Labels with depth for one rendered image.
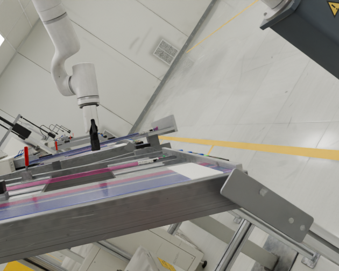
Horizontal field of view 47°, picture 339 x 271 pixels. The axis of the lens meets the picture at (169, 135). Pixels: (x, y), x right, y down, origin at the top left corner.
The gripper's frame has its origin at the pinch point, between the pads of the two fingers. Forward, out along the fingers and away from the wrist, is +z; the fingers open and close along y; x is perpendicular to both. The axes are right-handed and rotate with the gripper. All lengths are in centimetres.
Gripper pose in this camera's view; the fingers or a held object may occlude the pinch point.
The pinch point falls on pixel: (95, 145)
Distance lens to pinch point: 153.0
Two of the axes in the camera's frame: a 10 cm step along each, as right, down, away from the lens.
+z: 1.5, 9.9, -0.1
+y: 2.6, -0.5, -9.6
